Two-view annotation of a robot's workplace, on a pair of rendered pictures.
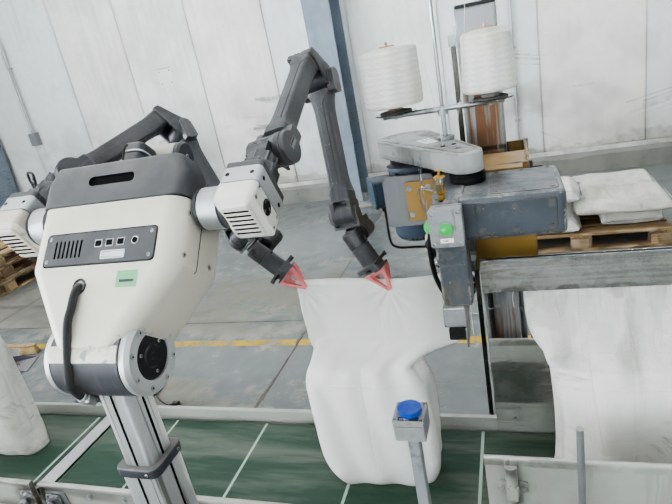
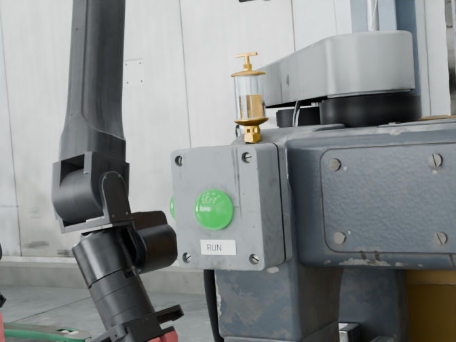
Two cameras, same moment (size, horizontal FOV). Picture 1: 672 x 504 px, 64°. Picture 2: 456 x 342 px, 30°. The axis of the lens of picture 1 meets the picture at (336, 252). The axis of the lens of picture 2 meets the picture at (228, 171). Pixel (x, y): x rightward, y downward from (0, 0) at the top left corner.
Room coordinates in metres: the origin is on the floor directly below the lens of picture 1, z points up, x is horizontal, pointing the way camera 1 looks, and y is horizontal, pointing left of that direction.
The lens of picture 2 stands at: (0.53, -0.38, 1.34)
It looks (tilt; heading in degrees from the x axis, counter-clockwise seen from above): 3 degrees down; 11
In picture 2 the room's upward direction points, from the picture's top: 4 degrees counter-clockwise
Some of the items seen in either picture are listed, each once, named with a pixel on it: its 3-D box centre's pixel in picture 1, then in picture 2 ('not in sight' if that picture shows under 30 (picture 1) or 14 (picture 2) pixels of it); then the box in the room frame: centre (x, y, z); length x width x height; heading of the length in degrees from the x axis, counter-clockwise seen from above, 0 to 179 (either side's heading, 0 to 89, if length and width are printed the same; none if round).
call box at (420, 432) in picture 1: (411, 421); not in sight; (1.11, -0.10, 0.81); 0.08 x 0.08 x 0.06; 70
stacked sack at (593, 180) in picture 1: (610, 183); not in sight; (4.14, -2.30, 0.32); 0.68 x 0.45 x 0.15; 70
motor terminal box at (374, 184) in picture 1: (382, 194); not in sight; (1.69, -0.18, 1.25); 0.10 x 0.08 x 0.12; 5
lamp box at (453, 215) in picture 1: (446, 225); (231, 205); (1.16, -0.26, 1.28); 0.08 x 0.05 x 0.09; 70
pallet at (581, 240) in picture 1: (574, 224); not in sight; (4.05, -1.95, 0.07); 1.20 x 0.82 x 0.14; 70
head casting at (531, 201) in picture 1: (500, 229); (442, 268); (1.26, -0.42, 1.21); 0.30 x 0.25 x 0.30; 70
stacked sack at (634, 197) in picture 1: (620, 198); not in sight; (3.75, -2.15, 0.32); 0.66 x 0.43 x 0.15; 67
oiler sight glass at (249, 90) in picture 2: (439, 184); (250, 97); (1.22, -0.27, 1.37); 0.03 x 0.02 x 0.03; 70
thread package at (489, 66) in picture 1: (487, 59); not in sight; (1.47, -0.49, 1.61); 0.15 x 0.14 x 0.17; 70
